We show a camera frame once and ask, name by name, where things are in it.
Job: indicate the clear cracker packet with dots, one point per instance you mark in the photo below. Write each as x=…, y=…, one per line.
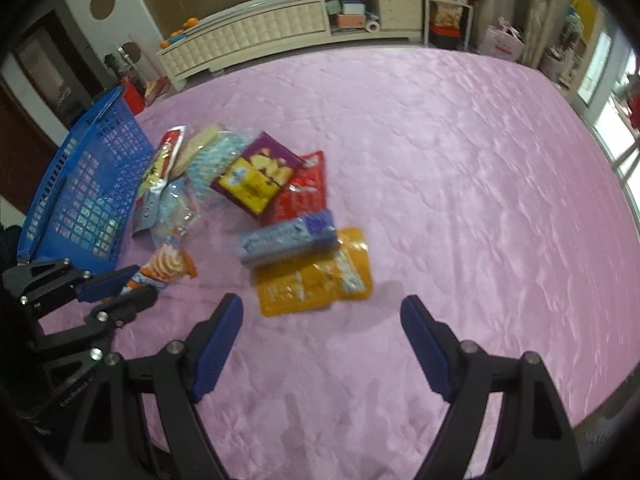
x=197, y=145

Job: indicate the pale blue clear snack packet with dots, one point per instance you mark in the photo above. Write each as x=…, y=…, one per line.
x=172, y=215

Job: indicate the white metal rack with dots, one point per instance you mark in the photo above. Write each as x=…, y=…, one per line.
x=447, y=10

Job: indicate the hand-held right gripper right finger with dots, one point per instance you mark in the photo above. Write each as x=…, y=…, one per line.
x=425, y=347

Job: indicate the purple yellow snack packet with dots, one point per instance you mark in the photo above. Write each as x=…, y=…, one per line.
x=255, y=175

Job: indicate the light blue snack packet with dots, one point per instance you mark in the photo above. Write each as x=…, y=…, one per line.
x=220, y=160

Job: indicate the orange white snack packet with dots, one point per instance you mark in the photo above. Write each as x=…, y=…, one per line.
x=167, y=262

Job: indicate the red white snack packet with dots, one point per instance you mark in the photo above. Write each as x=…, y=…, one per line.
x=165, y=155

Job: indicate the blue grey snack packet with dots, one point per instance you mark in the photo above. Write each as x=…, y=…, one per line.
x=285, y=240

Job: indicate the white tufted tv cabinet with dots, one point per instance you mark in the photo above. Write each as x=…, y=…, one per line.
x=260, y=30

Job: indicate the brown wooden door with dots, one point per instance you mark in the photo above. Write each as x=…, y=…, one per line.
x=20, y=145

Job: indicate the pink shopping bag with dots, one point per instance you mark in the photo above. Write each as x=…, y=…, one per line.
x=500, y=42

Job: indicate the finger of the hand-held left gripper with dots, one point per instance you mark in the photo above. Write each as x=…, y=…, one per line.
x=127, y=305
x=107, y=282

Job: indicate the silver snack packet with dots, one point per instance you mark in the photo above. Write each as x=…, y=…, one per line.
x=147, y=205

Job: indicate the red shopping bag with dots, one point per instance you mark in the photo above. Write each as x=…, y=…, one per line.
x=132, y=97

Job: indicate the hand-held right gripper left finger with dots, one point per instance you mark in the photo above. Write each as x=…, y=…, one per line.
x=220, y=347

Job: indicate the yellow orange snack packet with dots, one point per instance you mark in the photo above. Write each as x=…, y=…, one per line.
x=310, y=285

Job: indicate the orange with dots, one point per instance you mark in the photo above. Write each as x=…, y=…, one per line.
x=191, y=23
x=175, y=35

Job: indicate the blue plastic basket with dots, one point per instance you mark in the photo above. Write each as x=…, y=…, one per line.
x=100, y=160

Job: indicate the pink quilted blanket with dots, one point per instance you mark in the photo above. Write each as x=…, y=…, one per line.
x=450, y=185

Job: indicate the white paper roll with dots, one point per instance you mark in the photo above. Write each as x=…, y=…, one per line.
x=372, y=25

